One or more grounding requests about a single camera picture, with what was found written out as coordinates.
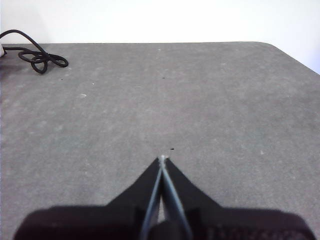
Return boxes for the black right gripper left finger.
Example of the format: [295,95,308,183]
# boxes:
[12,156,163,240]

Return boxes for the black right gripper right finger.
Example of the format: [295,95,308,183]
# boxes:
[163,156,315,240]

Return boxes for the black power cable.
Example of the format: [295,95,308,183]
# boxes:
[0,29,69,75]

